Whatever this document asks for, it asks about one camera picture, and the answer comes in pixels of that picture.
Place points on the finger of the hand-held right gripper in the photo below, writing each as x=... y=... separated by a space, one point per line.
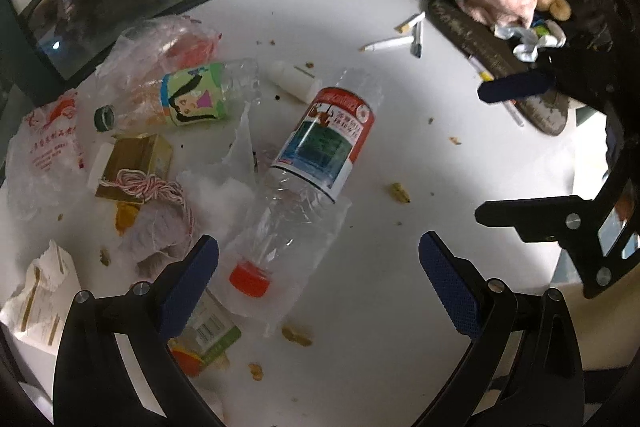
x=540 y=219
x=515 y=87

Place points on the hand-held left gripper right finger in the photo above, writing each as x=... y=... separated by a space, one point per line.
x=450 y=292

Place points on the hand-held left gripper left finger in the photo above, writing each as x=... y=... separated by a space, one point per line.
x=192 y=282

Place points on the brown battery package card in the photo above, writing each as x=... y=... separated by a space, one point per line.
x=212 y=327

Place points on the gold cardboard box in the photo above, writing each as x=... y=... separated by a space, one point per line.
x=140 y=157

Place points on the red label clear plastic bottle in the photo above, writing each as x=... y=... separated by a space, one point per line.
x=320 y=142

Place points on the white pen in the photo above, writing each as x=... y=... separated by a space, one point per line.
x=495 y=82

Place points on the crumpled white wrapper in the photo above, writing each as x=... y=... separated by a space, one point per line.
x=530 y=42

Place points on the dark printed board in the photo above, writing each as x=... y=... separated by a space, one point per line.
x=475 y=42

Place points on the crumpled white tissue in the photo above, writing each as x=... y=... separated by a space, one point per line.
x=220 y=197

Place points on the orange peel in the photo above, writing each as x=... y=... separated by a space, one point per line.
x=125 y=217

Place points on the torn white paper envelope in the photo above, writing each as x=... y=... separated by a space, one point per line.
x=35 y=302

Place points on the green label plastic bottle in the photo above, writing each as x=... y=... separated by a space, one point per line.
x=195 y=97

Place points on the white red-print plastic bag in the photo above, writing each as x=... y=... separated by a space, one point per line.
x=47 y=147

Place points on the small white bottle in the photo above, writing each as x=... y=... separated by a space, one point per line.
x=295 y=82

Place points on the clear plastic bag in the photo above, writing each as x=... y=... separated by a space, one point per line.
x=135 y=57

